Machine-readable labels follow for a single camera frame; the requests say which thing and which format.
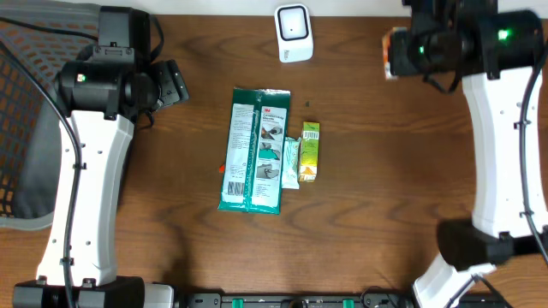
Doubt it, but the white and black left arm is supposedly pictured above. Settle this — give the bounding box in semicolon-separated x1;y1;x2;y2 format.
12;6;189;308

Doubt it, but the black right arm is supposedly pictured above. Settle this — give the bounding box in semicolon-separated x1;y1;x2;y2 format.
383;0;547;307

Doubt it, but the green white 3M packet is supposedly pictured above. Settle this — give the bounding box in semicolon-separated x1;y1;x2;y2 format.
218;88;291;215

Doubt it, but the small orange candy box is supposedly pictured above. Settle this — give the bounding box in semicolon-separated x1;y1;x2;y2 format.
382;27;408;80

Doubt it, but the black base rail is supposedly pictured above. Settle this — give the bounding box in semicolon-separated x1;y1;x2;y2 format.
177;292;502;308

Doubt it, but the green snack box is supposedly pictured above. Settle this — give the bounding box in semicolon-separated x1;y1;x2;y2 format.
298;121;320;182

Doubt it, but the white teal wipes packet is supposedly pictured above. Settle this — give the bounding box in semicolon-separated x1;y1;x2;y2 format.
281;137;301;190

